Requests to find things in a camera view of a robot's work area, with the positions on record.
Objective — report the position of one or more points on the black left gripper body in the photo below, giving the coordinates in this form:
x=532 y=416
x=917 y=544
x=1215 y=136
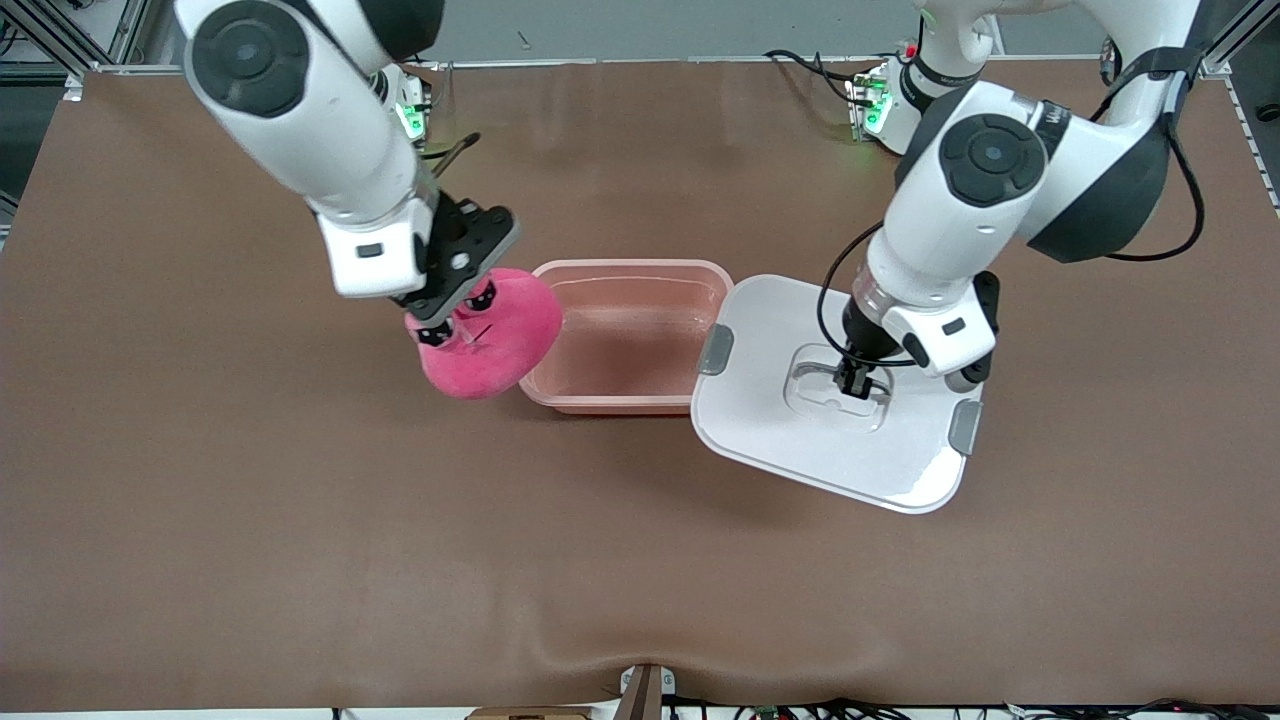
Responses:
x=862 y=342

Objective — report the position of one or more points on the pink plush toy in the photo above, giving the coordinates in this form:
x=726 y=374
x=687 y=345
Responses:
x=500 y=350

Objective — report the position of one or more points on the white box lid grey latches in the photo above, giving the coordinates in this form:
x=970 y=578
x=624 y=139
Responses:
x=780 y=450

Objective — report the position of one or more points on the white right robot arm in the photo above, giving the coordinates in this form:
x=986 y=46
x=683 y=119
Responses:
x=300 y=130

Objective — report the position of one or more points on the brown table mat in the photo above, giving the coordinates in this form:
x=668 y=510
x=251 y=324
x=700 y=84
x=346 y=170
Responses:
x=300 y=550

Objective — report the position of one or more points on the white perforated edge strip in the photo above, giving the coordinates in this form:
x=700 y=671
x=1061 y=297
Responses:
x=1255 y=140

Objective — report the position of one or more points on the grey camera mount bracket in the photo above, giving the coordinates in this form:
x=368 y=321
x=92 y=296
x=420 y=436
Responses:
x=645 y=695

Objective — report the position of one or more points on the aluminium extrusion frame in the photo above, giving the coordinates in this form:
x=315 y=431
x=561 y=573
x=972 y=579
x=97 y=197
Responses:
x=128 y=30
x=1225 y=50

